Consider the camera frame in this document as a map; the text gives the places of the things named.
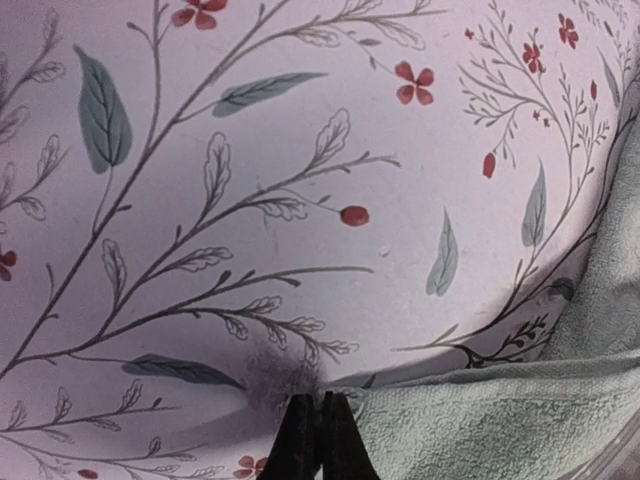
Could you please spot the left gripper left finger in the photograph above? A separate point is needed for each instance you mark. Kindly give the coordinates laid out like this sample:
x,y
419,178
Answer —
x,y
293,454

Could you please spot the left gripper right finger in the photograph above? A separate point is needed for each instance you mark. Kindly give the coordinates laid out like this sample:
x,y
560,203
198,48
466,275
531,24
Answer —
x,y
343,455

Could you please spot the light green towel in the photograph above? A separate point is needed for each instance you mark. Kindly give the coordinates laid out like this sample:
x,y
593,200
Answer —
x,y
536,420

